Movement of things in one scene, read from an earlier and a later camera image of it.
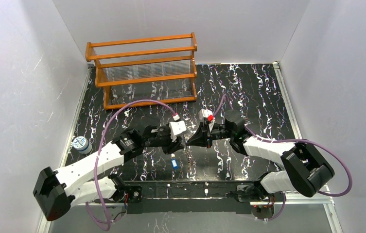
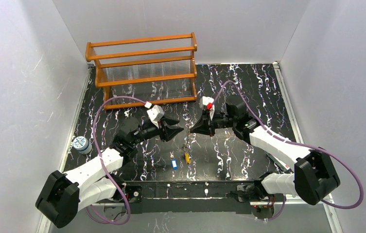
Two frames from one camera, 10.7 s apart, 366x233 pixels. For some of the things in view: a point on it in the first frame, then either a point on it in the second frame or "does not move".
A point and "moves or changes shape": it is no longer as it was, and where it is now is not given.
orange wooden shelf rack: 145,72 does not move
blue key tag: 174,163 does not move
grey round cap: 81,144 does not move
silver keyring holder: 190,163 moves or changes shape
